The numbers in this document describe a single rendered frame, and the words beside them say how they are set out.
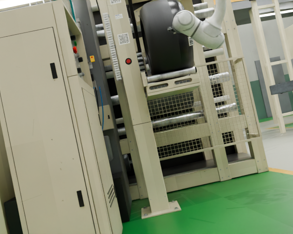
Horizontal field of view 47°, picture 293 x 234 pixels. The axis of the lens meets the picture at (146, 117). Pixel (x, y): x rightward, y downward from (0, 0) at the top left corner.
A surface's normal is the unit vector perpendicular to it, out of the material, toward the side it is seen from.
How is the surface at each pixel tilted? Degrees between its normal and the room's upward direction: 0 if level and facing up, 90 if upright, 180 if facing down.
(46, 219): 90
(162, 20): 76
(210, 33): 109
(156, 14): 65
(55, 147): 90
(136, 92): 90
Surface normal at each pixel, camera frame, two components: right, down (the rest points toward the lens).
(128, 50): 0.02, -0.04
